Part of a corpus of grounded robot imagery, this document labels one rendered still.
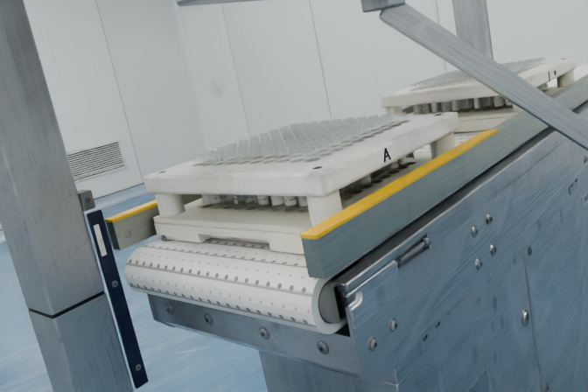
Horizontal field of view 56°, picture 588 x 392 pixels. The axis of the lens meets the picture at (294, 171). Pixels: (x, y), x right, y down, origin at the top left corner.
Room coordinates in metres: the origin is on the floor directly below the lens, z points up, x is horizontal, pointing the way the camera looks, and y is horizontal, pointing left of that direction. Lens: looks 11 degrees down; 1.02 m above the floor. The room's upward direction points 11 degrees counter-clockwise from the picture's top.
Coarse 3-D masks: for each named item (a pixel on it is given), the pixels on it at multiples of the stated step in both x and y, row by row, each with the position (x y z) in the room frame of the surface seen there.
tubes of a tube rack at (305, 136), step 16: (288, 128) 0.67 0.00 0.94; (304, 128) 0.63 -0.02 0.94; (320, 128) 0.61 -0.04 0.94; (336, 128) 0.58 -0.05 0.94; (352, 128) 0.56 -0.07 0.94; (240, 144) 0.61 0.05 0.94; (256, 144) 0.58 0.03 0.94; (272, 144) 0.55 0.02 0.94; (288, 144) 0.53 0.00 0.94; (304, 144) 0.51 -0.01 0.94
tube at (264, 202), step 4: (248, 152) 0.53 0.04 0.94; (252, 152) 0.53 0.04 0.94; (256, 152) 0.52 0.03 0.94; (260, 152) 0.52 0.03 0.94; (248, 156) 0.52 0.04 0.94; (252, 156) 0.52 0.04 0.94; (256, 156) 0.52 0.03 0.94; (260, 156) 0.52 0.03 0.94; (252, 160) 0.52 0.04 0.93; (256, 160) 0.52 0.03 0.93; (260, 160) 0.52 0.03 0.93; (260, 196) 0.52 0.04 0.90; (264, 196) 0.52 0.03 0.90; (268, 196) 0.52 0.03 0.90; (260, 200) 0.52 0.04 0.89; (264, 200) 0.52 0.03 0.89; (268, 200) 0.52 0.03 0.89; (260, 204) 0.52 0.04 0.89; (264, 204) 0.52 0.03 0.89; (268, 204) 0.52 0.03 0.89; (260, 208) 0.52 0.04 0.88; (264, 208) 0.52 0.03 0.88; (268, 208) 0.52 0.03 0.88
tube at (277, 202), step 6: (270, 150) 0.52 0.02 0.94; (264, 156) 0.51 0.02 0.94; (270, 156) 0.51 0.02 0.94; (264, 162) 0.51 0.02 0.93; (270, 162) 0.51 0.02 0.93; (270, 198) 0.51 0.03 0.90; (276, 198) 0.51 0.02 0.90; (282, 198) 0.51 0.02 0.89; (276, 204) 0.51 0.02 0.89; (282, 204) 0.51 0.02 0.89; (276, 210) 0.51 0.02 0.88
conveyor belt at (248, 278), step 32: (544, 128) 0.79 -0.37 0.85; (160, 256) 0.53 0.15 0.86; (192, 256) 0.50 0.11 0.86; (224, 256) 0.48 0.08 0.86; (256, 256) 0.46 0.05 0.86; (288, 256) 0.45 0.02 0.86; (160, 288) 0.51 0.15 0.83; (192, 288) 0.48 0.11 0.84; (224, 288) 0.45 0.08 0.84; (256, 288) 0.42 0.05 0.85; (288, 288) 0.40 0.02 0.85; (320, 288) 0.39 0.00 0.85; (288, 320) 0.40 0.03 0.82; (320, 320) 0.39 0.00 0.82
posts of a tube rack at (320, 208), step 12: (432, 144) 0.59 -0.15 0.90; (444, 144) 0.58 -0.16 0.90; (432, 156) 0.59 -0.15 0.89; (336, 192) 0.43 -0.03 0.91; (168, 204) 0.57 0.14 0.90; (180, 204) 0.58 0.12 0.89; (312, 204) 0.43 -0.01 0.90; (324, 204) 0.42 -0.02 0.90; (336, 204) 0.43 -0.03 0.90; (168, 216) 0.57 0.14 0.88; (312, 216) 0.43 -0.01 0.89; (324, 216) 0.42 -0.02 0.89
